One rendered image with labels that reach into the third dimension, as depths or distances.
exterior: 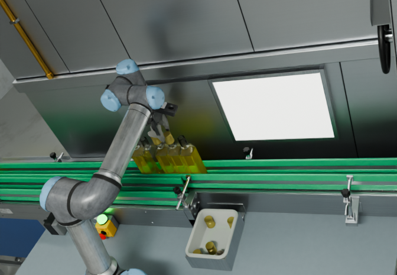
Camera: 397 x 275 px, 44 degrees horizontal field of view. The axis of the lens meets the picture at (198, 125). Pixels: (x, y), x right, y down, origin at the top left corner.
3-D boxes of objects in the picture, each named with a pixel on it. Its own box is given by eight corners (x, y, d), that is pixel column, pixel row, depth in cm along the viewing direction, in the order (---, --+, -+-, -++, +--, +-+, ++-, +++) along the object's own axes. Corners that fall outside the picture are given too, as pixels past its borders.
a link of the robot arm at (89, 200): (92, 217, 139) (156, 77, 159) (64, 210, 144) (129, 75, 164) (113, 232, 148) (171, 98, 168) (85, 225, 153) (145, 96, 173)
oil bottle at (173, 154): (198, 175, 211) (181, 140, 198) (194, 185, 208) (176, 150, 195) (186, 175, 214) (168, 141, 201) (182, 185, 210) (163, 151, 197)
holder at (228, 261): (247, 212, 204) (242, 200, 199) (231, 271, 186) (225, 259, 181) (210, 211, 212) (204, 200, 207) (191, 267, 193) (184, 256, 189)
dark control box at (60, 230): (72, 222, 236) (64, 211, 231) (65, 236, 230) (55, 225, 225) (59, 221, 239) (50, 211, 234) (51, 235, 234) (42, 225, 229)
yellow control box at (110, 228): (120, 225, 224) (113, 214, 219) (113, 238, 219) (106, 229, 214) (107, 224, 227) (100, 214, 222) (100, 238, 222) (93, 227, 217)
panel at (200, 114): (339, 134, 187) (324, 63, 166) (339, 140, 185) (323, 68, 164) (140, 141, 226) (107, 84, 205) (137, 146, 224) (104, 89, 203)
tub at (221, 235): (244, 222, 200) (238, 209, 195) (231, 271, 186) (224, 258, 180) (206, 220, 208) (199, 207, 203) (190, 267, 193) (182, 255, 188)
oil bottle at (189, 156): (210, 175, 209) (193, 141, 196) (206, 186, 205) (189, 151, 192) (198, 175, 211) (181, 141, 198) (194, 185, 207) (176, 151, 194)
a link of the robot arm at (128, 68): (108, 71, 172) (121, 57, 178) (122, 95, 179) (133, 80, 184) (126, 71, 168) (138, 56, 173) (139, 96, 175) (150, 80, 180)
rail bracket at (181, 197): (198, 187, 205) (188, 168, 198) (186, 220, 194) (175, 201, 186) (191, 187, 207) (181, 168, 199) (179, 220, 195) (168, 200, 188)
